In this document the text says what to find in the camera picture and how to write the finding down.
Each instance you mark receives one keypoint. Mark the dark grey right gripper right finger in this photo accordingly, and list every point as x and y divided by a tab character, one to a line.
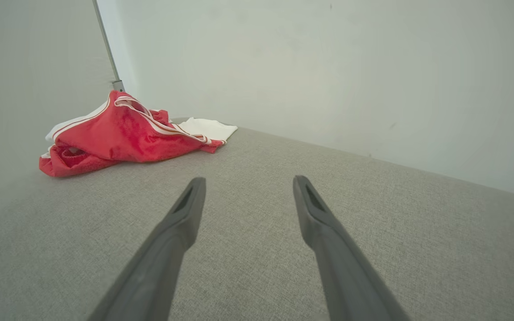
346	276

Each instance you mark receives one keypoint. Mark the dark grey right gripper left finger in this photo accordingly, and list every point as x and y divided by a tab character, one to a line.
159	267

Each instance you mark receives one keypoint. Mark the grey metal wall trim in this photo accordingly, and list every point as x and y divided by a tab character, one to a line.
107	44

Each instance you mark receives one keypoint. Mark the red Bulls jersey white sleeves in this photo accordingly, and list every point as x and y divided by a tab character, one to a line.
132	133

